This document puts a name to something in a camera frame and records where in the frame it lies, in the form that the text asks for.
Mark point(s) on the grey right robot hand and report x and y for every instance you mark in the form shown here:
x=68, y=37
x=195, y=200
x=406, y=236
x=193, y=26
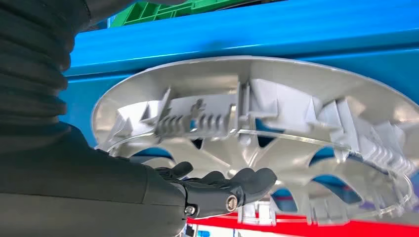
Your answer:
x=82, y=196

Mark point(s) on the blue steel shelf rack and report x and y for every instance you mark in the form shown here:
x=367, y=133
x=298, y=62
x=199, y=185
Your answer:
x=229, y=29

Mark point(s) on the green plastic crate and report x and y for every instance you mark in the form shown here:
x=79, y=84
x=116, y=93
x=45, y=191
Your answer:
x=144, y=11

